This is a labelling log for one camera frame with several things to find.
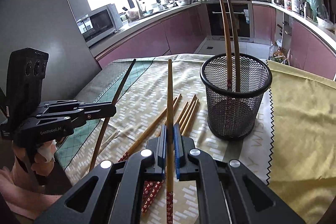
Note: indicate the bamboo chopstick red end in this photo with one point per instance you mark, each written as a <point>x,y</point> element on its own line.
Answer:
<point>143,136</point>
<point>184,118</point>
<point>170,146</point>
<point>151,188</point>

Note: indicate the patterned beige tablecloth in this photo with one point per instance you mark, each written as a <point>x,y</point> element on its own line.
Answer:
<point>142,101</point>

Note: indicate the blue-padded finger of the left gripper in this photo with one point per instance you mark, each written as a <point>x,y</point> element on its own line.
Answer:
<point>44,126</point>

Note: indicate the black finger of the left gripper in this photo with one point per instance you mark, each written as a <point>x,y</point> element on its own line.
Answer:
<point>78,108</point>

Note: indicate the pink sleeve forearm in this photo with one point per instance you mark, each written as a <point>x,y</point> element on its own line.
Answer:
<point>24,202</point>

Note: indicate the white microwave oven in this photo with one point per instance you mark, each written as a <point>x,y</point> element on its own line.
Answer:
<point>99,23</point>

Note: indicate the yellow cloth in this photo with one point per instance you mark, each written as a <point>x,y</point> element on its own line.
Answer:
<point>302,171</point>

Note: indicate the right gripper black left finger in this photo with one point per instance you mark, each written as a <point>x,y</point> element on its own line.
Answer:
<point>111,192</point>

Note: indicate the black mesh utensil holder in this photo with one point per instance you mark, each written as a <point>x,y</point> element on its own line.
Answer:
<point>233,98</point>

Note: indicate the dark brown wooden chopstick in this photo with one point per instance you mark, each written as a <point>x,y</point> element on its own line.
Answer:
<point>236,47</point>

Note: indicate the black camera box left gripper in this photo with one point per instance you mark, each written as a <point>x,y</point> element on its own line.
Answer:
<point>25,74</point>

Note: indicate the left hand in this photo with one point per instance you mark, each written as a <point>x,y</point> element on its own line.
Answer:
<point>33,175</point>

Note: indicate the chopstick with red floral end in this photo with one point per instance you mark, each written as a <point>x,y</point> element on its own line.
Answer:
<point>227,46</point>

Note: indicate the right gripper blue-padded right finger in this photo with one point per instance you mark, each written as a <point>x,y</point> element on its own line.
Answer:
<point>228,192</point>

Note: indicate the plain bamboo chopstick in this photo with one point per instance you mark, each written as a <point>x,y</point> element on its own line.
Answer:
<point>190,117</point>

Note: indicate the pink kitchen cabinets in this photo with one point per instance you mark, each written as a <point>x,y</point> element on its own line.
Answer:
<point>184,29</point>

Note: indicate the built-in black oven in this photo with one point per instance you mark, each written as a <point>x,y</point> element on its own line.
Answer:
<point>243,13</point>

